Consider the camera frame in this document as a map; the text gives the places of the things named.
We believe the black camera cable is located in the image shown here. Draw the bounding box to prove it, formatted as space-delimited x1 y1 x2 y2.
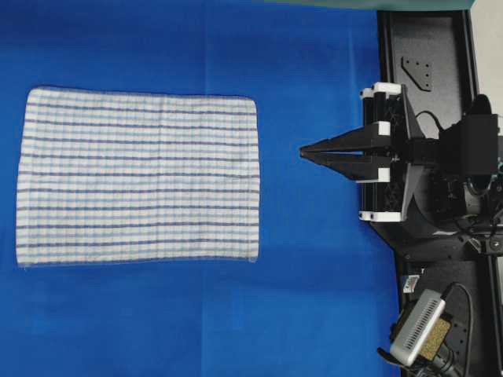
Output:
439 281 476 377

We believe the silver vented camera box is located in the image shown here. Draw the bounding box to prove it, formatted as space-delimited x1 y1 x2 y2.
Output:
390 289 446 367

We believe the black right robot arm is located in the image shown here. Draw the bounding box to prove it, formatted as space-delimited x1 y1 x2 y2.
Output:
299 82 502 237

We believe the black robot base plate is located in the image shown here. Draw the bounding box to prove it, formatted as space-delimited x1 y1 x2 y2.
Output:
376 10 502 376

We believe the blue white striped towel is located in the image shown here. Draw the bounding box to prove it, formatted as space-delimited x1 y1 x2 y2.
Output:
16 86 260 266

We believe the black triangular corner bracket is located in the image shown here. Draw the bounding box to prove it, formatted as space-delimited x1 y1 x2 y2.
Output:
401 57 433 92

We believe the blue table cloth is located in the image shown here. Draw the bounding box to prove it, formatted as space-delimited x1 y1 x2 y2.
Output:
1 1 399 376

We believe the small white label tag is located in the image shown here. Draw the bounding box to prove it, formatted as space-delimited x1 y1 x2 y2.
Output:
402 275 420 294

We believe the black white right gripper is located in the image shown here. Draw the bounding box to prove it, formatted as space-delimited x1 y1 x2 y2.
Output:
300 82 427 222

